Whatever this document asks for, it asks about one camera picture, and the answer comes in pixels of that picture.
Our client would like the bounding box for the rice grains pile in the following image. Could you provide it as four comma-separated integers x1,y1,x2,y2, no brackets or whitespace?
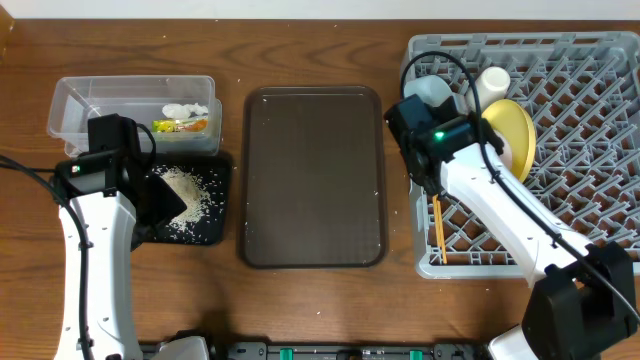
154,165,226,243

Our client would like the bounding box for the light blue bowl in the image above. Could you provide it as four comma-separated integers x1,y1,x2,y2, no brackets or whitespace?
403,75,453,107

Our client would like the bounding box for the wooden chopstick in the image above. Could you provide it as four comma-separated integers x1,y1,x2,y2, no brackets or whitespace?
431,194,444,265
434,194,449,265

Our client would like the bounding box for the green snack wrapper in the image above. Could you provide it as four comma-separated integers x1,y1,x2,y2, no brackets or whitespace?
152,117,208,133

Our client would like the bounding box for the yellow plate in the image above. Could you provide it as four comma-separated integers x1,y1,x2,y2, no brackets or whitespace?
482,99,537,183

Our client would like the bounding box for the white tissue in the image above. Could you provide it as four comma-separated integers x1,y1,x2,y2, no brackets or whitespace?
162,103,209,120

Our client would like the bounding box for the small pale green cup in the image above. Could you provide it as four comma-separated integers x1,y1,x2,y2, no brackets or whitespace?
475,66,511,111

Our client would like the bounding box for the white bowl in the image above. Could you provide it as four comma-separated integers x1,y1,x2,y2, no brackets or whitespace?
494,130,513,170

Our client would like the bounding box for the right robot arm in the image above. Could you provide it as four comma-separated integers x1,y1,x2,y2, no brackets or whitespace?
385,95,639,359

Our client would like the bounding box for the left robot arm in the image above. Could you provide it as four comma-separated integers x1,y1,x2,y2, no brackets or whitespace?
53,150,186,359

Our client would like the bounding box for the black waste tray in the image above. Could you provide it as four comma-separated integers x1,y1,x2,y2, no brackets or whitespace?
132,154,232,248

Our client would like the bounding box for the grey dishwasher rack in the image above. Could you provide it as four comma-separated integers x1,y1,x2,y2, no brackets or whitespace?
401,32,639,279

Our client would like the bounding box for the clear plastic bin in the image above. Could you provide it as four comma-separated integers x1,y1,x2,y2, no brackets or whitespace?
47,75,222,157

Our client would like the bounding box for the dark brown serving tray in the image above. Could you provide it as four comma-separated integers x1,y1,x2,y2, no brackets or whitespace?
238,85,388,269

